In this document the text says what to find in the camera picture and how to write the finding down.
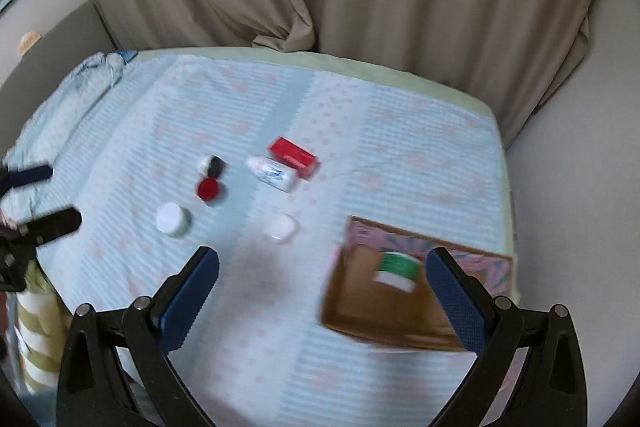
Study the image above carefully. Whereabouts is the white tube with blue print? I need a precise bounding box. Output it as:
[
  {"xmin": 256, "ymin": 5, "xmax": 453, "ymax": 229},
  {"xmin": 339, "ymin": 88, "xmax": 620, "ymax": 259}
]
[{"xmin": 246, "ymin": 156, "xmax": 302, "ymax": 193}]

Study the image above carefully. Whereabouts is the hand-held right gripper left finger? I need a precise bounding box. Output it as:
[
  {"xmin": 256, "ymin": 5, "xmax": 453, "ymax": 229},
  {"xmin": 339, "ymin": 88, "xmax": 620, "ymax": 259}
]
[{"xmin": 56, "ymin": 246, "xmax": 221, "ymax": 427}]

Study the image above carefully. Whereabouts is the black cap small bottle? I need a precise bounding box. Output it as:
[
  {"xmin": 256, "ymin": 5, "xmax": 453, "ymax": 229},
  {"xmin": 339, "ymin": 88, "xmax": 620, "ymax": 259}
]
[{"xmin": 197, "ymin": 155, "xmax": 226, "ymax": 179}]

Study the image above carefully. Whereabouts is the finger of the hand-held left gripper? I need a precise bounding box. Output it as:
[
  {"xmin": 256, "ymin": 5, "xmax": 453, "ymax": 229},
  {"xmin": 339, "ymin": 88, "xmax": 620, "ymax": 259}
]
[
  {"xmin": 15, "ymin": 207, "xmax": 83, "ymax": 249},
  {"xmin": 0, "ymin": 165, "xmax": 55, "ymax": 196}
]

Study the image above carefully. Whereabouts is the red carton box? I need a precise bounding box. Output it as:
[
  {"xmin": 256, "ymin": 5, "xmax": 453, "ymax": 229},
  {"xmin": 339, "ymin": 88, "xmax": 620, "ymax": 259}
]
[{"xmin": 268, "ymin": 137, "xmax": 320, "ymax": 180}]

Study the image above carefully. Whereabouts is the striped yellow white cloth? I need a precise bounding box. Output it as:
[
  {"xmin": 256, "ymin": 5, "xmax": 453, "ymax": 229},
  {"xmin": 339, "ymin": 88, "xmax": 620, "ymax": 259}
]
[{"xmin": 12, "ymin": 257, "xmax": 73, "ymax": 393}]

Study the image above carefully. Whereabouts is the light blue crumpled blanket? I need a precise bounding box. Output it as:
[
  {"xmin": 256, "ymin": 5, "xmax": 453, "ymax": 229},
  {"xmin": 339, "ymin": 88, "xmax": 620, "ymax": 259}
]
[{"xmin": 0, "ymin": 51, "xmax": 138, "ymax": 218}]

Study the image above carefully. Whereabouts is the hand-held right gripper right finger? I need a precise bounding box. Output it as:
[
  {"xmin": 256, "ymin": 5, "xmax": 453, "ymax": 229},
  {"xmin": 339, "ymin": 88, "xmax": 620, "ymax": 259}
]
[{"xmin": 425, "ymin": 247, "xmax": 587, "ymax": 427}]

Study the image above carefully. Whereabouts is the small white jar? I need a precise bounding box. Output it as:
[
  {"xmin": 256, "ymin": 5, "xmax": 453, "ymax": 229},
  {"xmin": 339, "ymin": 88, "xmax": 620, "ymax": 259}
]
[{"xmin": 264, "ymin": 213, "xmax": 299, "ymax": 243}]

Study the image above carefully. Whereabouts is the grey headboard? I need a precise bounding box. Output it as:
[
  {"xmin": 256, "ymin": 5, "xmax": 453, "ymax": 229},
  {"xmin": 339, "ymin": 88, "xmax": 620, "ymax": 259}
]
[{"xmin": 0, "ymin": 2, "xmax": 118, "ymax": 92}]

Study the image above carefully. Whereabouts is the cardboard box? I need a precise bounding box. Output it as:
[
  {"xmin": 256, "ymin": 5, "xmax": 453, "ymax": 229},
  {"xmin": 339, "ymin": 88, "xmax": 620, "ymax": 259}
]
[{"xmin": 320, "ymin": 215, "xmax": 515, "ymax": 353}]

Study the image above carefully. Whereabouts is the light blue patterned bedsheet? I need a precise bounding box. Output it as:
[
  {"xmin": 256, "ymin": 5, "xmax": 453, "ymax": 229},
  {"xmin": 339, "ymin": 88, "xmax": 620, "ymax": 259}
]
[{"xmin": 10, "ymin": 47, "xmax": 518, "ymax": 427}]

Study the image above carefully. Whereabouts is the green lid white jar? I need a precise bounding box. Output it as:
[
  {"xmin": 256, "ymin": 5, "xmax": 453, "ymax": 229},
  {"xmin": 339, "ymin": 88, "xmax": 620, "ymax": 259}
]
[{"xmin": 374, "ymin": 251, "xmax": 422, "ymax": 293}]

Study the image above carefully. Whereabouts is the red lid black jar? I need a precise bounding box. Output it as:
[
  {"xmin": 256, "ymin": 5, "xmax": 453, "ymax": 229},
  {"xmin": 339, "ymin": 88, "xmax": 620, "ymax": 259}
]
[{"xmin": 196, "ymin": 177, "xmax": 224, "ymax": 206}]

